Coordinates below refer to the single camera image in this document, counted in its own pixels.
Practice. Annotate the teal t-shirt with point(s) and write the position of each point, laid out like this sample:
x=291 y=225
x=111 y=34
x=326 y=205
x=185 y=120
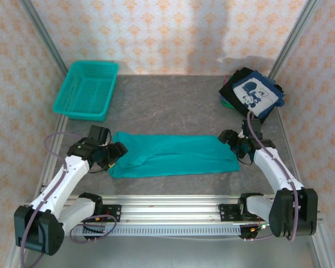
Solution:
x=178 y=156

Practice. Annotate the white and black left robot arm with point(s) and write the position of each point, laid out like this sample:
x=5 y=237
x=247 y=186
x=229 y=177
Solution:
x=67 y=178

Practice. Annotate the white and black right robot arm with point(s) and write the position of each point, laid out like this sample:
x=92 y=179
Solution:
x=273 y=170

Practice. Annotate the stack of folded clothes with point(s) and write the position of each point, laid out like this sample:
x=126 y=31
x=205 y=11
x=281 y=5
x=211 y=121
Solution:
x=228 y=92

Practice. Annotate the green folded t-shirt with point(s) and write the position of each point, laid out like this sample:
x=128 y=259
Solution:
x=226 y=105

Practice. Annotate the navy cartoon mouse t-shirt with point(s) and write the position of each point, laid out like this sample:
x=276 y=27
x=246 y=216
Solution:
x=257 y=95

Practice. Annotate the pink folded t-shirt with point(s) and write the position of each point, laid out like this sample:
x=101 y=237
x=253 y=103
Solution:
x=227 y=79

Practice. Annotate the teal plastic basket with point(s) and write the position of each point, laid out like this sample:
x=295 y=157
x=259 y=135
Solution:
x=83 y=92

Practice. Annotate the aluminium side rail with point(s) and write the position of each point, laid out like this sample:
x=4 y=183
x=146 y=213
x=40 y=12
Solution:
x=291 y=156
x=48 y=159

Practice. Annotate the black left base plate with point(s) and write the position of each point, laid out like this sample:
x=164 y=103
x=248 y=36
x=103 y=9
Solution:
x=114 y=213

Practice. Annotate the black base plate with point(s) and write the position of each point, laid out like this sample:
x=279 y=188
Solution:
x=114 y=213
x=227 y=212

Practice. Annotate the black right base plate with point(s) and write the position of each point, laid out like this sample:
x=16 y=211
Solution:
x=227 y=212

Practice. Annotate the aluminium rail beam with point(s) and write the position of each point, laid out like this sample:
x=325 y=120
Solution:
x=167 y=209

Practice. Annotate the aluminium frame post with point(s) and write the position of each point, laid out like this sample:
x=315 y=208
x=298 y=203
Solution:
x=296 y=30
x=42 y=30

